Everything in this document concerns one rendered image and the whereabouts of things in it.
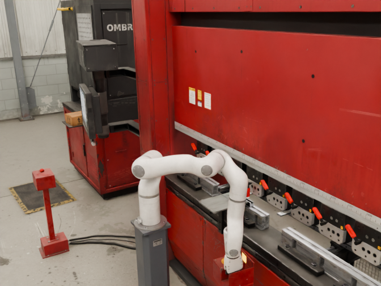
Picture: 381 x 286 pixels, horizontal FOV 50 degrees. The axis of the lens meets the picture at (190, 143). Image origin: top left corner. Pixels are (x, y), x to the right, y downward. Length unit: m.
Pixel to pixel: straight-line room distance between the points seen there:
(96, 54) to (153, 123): 0.68
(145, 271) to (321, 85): 1.43
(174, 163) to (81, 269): 1.99
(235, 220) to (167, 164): 0.46
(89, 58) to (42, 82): 6.28
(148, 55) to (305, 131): 1.45
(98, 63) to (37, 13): 6.20
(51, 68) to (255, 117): 7.37
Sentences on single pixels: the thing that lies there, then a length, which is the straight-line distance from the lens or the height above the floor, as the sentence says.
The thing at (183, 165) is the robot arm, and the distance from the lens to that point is 2.12.
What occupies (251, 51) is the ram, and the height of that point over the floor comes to 1.95.
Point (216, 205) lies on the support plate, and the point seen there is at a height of 1.00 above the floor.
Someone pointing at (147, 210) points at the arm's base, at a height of 1.11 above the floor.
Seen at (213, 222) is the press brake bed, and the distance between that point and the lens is 2.83.
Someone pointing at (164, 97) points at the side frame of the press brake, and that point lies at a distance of 3.19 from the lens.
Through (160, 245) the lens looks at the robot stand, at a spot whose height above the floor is 0.88.
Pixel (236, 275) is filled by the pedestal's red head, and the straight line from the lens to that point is 2.36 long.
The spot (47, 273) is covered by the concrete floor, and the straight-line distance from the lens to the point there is 3.94.
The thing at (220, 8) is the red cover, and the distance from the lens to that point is 2.57.
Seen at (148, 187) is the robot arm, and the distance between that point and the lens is 2.27.
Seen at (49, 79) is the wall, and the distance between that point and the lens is 9.39.
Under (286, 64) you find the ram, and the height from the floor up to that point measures 1.91.
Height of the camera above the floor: 2.19
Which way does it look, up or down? 18 degrees down
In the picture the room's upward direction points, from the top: 1 degrees counter-clockwise
